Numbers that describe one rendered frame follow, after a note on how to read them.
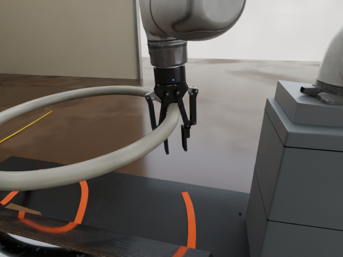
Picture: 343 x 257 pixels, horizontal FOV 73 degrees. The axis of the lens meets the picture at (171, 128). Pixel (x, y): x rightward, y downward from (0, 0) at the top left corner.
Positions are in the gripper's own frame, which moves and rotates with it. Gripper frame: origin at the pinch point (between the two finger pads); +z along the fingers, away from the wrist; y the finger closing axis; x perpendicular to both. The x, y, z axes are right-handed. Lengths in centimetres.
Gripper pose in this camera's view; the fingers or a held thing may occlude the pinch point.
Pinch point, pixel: (174, 140)
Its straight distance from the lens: 63.6
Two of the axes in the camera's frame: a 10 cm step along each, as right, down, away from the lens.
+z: 0.7, 8.9, 4.5
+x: 2.0, 4.3, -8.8
